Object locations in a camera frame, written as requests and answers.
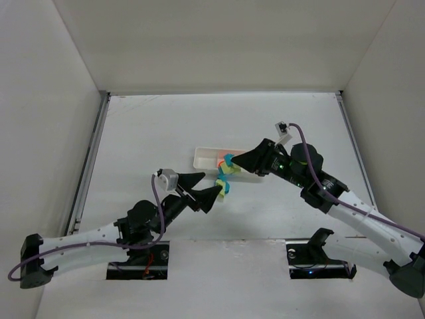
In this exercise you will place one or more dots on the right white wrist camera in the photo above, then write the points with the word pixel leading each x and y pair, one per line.
pixel 283 132

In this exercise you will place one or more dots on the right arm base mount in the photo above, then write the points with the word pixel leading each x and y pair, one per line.
pixel 307 259

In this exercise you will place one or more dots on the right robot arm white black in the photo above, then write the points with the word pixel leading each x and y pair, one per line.
pixel 385 249

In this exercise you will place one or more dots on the green teal lego cluster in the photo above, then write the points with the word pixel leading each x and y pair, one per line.
pixel 228 167

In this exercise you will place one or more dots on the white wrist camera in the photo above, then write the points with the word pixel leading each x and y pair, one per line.
pixel 283 132
pixel 167 179

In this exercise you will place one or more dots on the right aluminium rail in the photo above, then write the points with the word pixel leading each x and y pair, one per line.
pixel 340 100

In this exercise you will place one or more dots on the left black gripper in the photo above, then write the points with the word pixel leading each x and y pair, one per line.
pixel 187 195

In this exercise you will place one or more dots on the white three-compartment tray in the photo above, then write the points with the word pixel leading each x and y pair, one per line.
pixel 207 160

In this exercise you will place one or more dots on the teal green lego stack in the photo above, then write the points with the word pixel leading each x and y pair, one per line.
pixel 225 188

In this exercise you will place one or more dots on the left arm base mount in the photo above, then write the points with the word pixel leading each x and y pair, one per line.
pixel 142 265

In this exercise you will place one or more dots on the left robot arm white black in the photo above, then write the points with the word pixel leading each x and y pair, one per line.
pixel 126 239

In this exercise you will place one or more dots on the aluminium rail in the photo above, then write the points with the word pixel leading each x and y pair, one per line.
pixel 340 100
pixel 74 218

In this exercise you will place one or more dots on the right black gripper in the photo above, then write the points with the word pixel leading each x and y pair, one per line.
pixel 265 159

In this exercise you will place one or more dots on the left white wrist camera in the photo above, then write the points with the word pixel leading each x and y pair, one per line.
pixel 167 179

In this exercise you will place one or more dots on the left aluminium rail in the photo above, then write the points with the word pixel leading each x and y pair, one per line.
pixel 74 218

